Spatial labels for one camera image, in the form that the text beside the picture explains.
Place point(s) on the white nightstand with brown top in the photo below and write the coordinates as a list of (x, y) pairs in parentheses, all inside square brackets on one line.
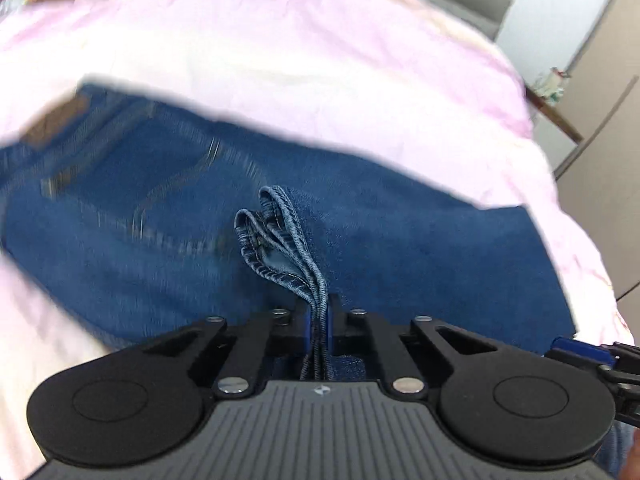
[(560, 120)]

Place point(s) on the pink duvet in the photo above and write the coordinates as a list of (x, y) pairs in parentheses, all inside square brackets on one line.
[(300, 60)]

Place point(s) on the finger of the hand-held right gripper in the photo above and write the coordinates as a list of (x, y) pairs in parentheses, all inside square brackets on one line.
[(627, 380), (582, 352)]

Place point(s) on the beige wardrobe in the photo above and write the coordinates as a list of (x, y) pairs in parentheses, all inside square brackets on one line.
[(610, 160)]

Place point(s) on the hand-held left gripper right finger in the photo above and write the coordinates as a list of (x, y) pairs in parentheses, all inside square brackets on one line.
[(337, 330)]

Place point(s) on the blue denim pants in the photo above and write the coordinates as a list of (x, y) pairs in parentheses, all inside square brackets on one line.
[(400, 240)]

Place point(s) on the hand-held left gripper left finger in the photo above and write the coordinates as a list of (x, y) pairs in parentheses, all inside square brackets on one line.
[(300, 327)]

